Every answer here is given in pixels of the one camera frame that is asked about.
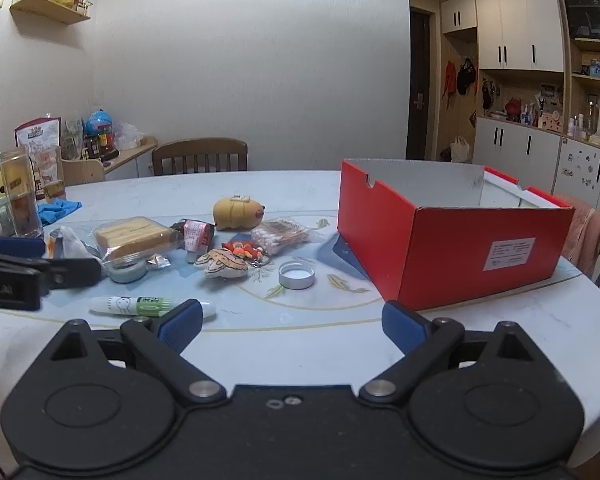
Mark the pink towel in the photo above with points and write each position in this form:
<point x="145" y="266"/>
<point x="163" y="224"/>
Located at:
<point x="582" y="232"/>

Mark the blue globe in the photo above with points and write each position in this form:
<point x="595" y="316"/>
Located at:
<point x="100" y="121"/>

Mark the dark jar red lid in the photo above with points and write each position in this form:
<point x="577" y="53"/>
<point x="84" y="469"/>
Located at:
<point x="99" y="146"/>

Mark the blue glove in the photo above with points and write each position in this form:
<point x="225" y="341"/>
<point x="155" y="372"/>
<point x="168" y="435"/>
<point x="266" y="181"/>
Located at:
<point x="57" y="210"/>

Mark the red label tube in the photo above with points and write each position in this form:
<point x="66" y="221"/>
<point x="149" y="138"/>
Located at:
<point x="197" y="237"/>

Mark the pink box with holes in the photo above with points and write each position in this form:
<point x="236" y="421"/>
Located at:
<point x="552" y="122"/>

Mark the wooden side counter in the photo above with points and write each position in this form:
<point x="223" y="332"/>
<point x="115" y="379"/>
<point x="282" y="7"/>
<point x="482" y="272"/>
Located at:
<point x="130" y="156"/>

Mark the clear glass jar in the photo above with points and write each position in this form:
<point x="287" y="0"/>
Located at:
<point x="21" y="192"/>

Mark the white plastic bag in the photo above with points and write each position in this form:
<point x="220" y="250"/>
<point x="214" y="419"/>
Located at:
<point x="128" y="136"/>

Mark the cotton swab packet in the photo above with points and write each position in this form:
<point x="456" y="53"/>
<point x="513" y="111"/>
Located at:
<point x="280" y="234"/>

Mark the yellow plush toy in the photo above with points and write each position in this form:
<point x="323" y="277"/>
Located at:
<point x="237" y="212"/>

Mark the small foil wrapper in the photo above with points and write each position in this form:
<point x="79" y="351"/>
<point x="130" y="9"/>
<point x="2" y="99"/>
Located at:
<point x="158" y="261"/>

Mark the red white snack bag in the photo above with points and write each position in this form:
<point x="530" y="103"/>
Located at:
<point x="37" y="132"/>

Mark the wooden wall shelf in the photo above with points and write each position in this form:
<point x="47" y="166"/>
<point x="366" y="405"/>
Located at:
<point x="50" y="10"/>

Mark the clear plastic bag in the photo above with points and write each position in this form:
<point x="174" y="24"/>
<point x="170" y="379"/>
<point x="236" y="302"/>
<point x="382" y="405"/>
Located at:
<point x="72" y="245"/>

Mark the white wall cabinet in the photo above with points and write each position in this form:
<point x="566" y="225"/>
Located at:
<point x="510" y="20"/>

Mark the small wooden high chair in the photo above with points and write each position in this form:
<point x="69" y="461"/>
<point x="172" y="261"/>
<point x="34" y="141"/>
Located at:
<point x="82" y="170"/>

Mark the yellow cake packet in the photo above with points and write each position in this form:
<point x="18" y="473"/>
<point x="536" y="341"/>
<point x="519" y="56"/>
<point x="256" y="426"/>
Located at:
<point x="132" y="236"/>

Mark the printed glass cup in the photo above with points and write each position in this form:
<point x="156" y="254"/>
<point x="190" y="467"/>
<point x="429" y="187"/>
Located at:
<point x="50" y="172"/>

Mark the dark door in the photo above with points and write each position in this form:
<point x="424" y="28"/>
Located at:
<point x="419" y="85"/>

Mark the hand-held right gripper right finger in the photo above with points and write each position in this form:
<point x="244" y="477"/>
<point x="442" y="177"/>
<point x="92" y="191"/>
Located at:
<point x="402" y="330"/>

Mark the white shopping bag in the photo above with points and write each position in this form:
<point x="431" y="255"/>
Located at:
<point x="461" y="150"/>

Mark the white stickered cabinet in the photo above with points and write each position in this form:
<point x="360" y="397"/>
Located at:
<point x="587" y="175"/>

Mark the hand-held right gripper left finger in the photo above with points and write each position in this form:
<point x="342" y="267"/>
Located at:
<point x="182" y="322"/>

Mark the white floor cabinet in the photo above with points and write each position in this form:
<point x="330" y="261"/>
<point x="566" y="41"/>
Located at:
<point x="517" y="152"/>

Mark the white green tube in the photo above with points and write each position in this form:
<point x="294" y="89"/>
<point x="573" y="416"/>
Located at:
<point x="145" y="306"/>

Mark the red cardboard box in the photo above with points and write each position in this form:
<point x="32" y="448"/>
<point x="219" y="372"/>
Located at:
<point x="455" y="255"/>

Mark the white round lid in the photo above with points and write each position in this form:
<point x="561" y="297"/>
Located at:
<point x="296" y="276"/>

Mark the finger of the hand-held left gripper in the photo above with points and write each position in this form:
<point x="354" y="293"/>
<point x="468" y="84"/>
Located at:
<point x="17" y="247"/>
<point x="75" y="272"/>

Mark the grey tape roll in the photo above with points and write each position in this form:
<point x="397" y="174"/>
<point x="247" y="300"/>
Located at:
<point x="127" y="272"/>

